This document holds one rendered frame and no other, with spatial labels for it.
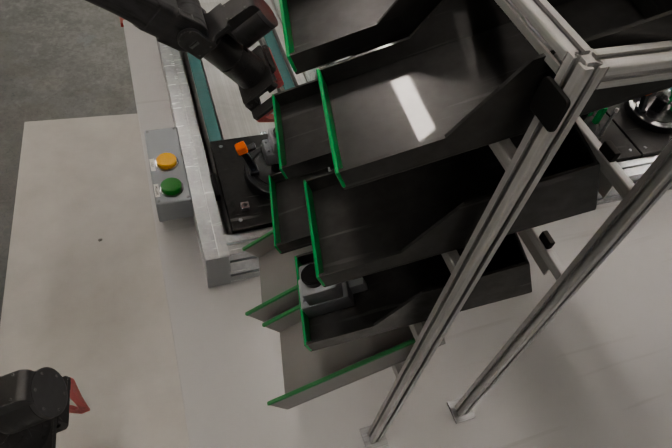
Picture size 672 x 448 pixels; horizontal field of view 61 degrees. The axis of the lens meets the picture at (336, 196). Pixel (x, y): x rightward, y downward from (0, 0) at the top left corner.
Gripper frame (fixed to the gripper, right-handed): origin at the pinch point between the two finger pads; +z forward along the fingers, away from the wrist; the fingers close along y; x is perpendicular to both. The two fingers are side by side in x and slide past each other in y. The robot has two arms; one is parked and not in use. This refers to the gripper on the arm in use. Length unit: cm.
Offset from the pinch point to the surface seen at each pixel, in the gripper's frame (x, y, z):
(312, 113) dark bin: -10.4, -24.2, -17.0
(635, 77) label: -38, -53, -30
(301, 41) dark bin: -17.3, -28.6, -30.5
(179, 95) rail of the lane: 27.0, 29.6, 5.4
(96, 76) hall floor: 113, 159, 57
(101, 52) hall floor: 110, 177, 59
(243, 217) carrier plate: 20.5, -9.4, 8.8
